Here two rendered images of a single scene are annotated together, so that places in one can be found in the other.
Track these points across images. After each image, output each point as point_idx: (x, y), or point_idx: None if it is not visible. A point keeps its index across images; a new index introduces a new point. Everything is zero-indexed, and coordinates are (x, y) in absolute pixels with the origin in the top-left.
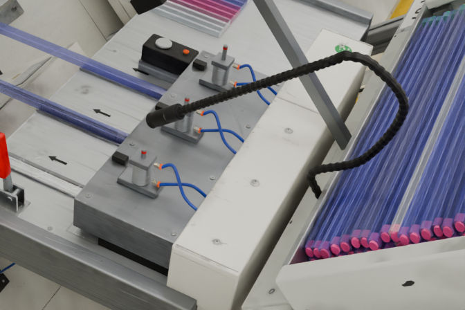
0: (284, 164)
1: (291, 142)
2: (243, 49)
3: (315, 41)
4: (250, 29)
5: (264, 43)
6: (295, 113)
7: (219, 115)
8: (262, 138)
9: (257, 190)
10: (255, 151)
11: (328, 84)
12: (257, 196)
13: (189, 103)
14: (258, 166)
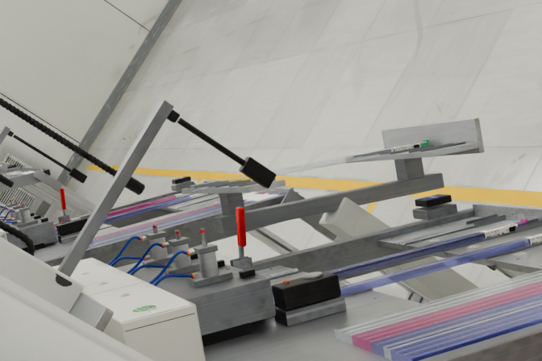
0: (78, 281)
1: (91, 284)
2: (297, 348)
3: (181, 298)
4: (330, 354)
5: (293, 359)
6: (113, 286)
7: (177, 281)
8: (115, 276)
9: (77, 274)
10: (108, 274)
11: (117, 299)
12: (73, 274)
13: (109, 166)
14: (94, 275)
